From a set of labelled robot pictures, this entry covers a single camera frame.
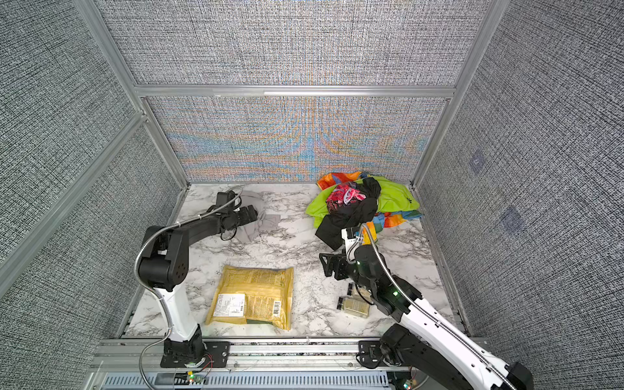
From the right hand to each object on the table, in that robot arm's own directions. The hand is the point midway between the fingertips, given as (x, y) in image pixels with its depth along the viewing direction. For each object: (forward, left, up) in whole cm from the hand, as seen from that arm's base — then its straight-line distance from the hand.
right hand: (330, 253), depth 75 cm
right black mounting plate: (-24, -11, -18) cm, 32 cm away
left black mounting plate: (-24, +35, -18) cm, 46 cm away
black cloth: (+21, -9, -8) cm, 24 cm away
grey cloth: (+17, +31, -12) cm, 37 cm away
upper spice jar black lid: (-4, -7, -15) cm, 17 cm away
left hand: (+26, +34, -13) cm, 45 cm away
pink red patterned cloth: (+29, -7, -4) cm, 30 cm away
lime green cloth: (+32, -28, -9) cm, 44 cm away
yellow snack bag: (-9, +25, -11) cm, 29 cm away
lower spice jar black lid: (-10, -3, -15) cm, 18 cm away
